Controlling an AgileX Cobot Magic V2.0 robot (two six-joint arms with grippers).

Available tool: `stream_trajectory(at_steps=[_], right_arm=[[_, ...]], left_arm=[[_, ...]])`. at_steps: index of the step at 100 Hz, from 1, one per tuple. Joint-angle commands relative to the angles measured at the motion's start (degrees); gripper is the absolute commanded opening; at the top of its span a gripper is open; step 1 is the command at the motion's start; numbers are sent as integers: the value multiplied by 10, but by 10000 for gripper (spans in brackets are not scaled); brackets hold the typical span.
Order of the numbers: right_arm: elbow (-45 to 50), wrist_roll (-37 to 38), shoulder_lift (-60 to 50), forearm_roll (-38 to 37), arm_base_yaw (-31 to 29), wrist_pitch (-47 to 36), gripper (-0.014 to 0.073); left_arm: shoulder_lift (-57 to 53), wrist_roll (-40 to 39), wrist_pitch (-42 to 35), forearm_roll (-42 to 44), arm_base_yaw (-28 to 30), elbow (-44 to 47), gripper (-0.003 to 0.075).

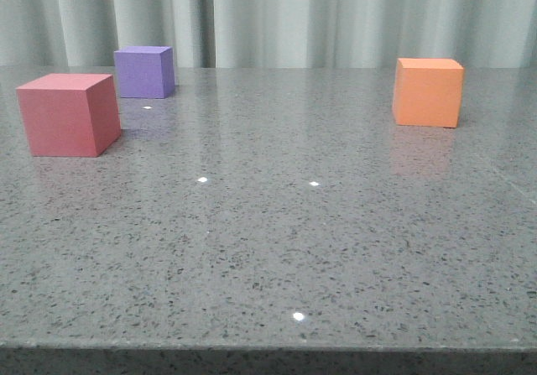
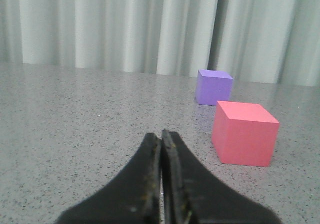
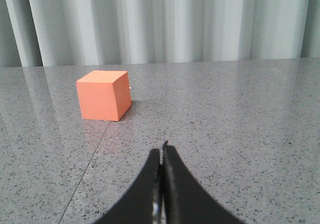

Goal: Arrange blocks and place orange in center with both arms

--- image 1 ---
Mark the orange foam cube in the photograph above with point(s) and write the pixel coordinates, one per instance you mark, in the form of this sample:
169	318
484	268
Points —
428	92

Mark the purple foam cube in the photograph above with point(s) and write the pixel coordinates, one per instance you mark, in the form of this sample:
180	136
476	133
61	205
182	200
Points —
145	71

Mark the red foam cube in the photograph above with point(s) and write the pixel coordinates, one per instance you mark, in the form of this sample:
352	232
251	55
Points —
70	114

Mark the pale green curtain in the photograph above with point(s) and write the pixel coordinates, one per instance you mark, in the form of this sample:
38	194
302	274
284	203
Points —
271	33

